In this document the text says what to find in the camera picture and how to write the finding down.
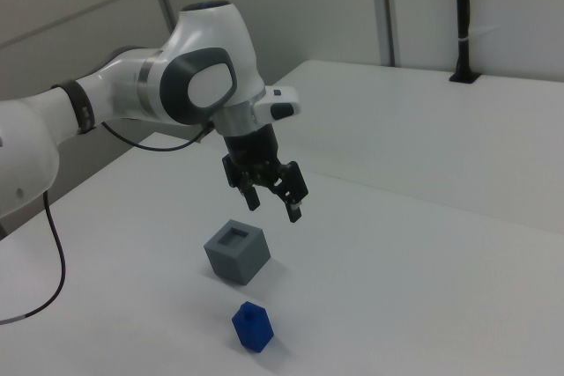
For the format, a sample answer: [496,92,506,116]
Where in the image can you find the black cable post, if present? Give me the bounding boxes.
[453,0,474,78]

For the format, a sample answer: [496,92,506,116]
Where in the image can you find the blue block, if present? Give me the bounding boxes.
[231,300,276,355]

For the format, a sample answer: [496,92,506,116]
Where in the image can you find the grey hollow cuboid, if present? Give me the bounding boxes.
[203,217,271,286]

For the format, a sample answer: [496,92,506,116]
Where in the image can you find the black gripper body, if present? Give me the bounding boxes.
[221,124,284,173]

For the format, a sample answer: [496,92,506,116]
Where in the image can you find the black cable strap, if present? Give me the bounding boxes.
[50,79,97,136]

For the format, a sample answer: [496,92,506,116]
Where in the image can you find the black post base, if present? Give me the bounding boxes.
[448,70,482,85]

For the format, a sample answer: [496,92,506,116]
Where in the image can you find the wide grey partition post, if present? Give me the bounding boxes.
[368,0,403,68]

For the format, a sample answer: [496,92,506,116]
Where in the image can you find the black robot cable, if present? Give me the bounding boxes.
[0,120,218,327]

